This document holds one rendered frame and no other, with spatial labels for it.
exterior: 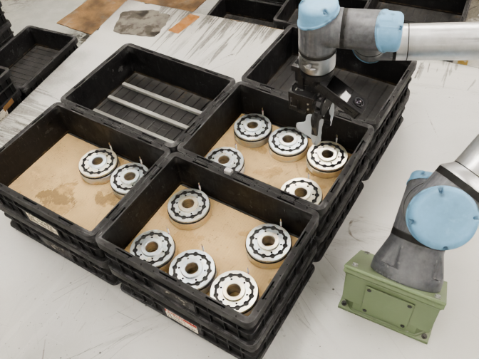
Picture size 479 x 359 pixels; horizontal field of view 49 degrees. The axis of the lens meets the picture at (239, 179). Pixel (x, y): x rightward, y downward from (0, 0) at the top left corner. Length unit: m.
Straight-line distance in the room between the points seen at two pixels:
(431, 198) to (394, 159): 0.62
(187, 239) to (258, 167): 0.27
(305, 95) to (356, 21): 0.21
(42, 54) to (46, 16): 1.10
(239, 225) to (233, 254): 0.08
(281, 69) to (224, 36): 0.45
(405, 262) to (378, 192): 0.40
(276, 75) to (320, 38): 0.62
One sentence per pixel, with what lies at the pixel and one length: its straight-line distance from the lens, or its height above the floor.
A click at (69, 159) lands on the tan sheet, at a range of 1.50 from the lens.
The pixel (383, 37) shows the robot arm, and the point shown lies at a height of 1.27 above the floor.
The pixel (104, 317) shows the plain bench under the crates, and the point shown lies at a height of 0.70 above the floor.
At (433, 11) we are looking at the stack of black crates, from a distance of 2.61.
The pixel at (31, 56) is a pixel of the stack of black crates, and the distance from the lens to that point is 2.79.
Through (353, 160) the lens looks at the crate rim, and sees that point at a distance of 1.25.
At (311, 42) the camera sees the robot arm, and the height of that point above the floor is 1.25.
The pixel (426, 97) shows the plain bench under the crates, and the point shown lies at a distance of 1.80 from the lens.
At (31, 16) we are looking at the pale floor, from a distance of 3.89.
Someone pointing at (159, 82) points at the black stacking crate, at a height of 0.83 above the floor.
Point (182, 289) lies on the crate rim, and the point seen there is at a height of 0.93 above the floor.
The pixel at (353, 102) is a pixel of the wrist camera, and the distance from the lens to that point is 1.13.
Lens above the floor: 1.85
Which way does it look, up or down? 49 degrees down
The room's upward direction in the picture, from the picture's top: 6 degrees counter-clockwise
